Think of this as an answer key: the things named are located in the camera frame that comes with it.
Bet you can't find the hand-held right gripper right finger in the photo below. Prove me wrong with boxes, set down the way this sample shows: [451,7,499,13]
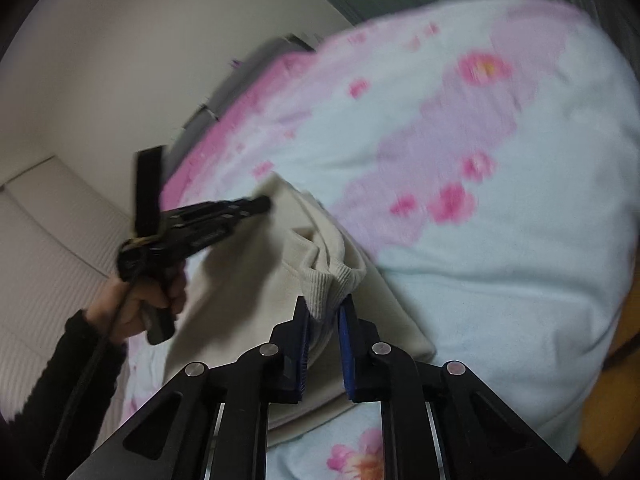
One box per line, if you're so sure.
[337,296,571,480]

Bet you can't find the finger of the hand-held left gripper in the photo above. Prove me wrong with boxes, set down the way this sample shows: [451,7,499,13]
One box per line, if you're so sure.
[167,196,272,226]

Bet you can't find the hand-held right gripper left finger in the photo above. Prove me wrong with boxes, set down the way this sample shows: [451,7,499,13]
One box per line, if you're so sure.
[65,295,311,480]

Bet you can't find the cream pants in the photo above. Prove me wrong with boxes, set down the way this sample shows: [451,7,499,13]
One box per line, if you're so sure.
[164,174,437,450]

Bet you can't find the person's left forearm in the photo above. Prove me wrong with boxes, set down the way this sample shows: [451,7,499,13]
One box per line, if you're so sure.
[0,309,129,480]

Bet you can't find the person's left hand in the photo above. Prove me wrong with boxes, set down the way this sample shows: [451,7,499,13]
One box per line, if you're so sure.
[84,259,189,347]

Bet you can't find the white ribbed wardrobe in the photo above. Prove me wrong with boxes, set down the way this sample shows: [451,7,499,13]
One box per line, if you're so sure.
[0,155,137,423]

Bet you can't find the pink floral bedsheet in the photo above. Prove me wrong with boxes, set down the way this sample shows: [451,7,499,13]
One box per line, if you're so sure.
[100,0,640,480]

